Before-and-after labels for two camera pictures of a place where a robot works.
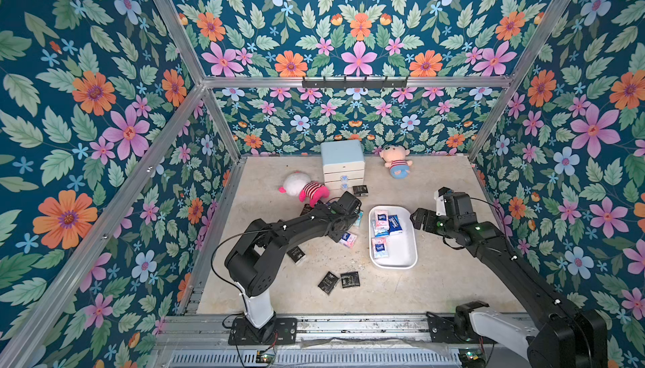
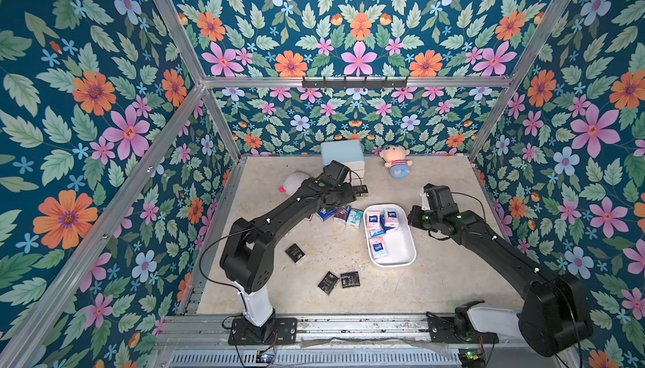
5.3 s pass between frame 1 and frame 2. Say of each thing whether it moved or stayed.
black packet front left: stayed
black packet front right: stayed
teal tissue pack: stayed
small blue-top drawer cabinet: stayed
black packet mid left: stayed
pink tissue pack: moved
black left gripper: moved
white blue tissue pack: moved
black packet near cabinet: stayed
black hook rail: stayed
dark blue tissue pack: moved
